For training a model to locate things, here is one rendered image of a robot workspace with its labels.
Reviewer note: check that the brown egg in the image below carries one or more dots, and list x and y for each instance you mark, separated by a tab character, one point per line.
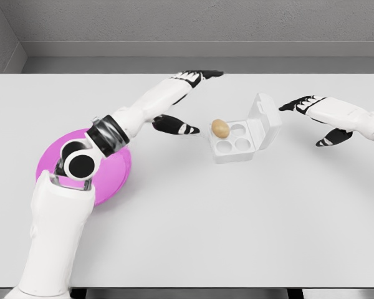
220	127

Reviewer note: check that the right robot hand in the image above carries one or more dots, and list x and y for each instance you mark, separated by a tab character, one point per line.
330	112

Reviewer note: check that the pink round plate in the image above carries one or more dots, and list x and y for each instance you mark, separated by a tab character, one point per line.
115	174

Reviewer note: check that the white egg box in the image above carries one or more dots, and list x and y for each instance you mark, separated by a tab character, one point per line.
246	130

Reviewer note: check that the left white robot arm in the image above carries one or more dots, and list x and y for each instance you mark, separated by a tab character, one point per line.
54	224

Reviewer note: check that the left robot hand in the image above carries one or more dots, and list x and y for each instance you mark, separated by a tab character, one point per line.
169	92

